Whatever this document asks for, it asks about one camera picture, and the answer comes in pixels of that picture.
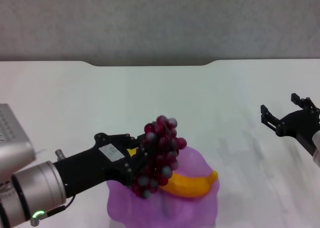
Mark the purple wavy plastic plate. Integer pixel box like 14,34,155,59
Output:
106,144,221,228

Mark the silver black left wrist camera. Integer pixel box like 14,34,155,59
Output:
0,103,37,183

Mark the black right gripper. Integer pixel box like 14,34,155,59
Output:
260,92,320,157

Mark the dark red grape bunch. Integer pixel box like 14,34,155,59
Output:
130,115,188,200

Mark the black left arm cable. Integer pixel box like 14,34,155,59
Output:
29,194,76,226

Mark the yellow banana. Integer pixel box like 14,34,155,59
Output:
125,147,219,199

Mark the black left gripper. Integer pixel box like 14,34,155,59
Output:
53,132,149,199

